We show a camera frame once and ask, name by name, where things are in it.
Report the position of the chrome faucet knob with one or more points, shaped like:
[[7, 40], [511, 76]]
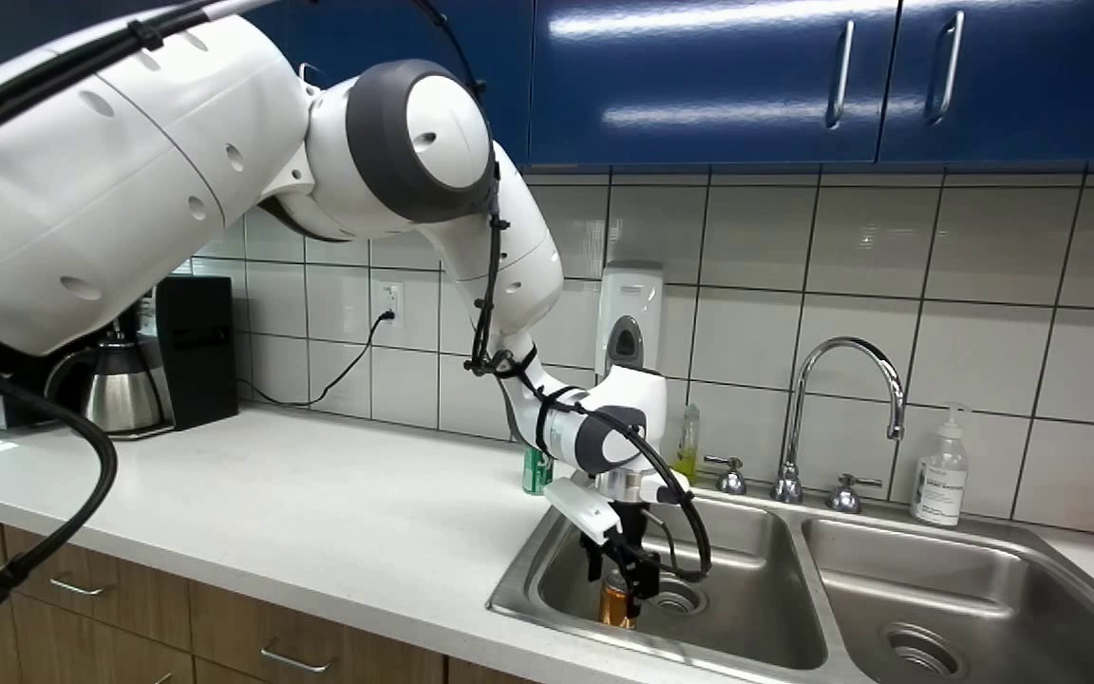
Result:
[[845, 495], [731, 477]]

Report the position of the wooden drawer front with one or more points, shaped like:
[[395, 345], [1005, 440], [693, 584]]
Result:
[[307, 641], [105, 591]]

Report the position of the chrome gooseneck faucet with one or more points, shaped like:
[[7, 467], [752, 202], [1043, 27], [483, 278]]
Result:
[[883, 375]]

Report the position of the clear pump soap bottle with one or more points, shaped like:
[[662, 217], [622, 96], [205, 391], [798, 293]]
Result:
[[943, 478]]

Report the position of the green soda can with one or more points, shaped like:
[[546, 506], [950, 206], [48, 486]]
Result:
[[534, 473]]

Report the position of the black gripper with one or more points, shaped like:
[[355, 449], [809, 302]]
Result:
[[630, 532]]

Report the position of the stainless steel double sink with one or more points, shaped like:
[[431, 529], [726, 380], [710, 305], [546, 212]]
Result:
[[853, 592]]

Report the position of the orange soda can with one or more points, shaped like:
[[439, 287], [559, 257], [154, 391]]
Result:
[[617, 608]]

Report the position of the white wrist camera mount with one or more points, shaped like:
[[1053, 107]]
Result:
[[583, 506]]

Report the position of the stainless steel coffee carafe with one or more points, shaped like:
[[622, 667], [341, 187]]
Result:
[[122, 391]]

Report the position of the green dish soap bottle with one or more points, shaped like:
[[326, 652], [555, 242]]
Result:
[[688, 440]]

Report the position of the black coffee maker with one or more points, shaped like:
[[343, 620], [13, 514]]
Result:
[[200, 345]]

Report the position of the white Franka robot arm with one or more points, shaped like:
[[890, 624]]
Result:
[[192, 163]]

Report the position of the white wall outlet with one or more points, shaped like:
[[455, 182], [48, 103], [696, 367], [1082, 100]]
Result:
[[388, 296]]

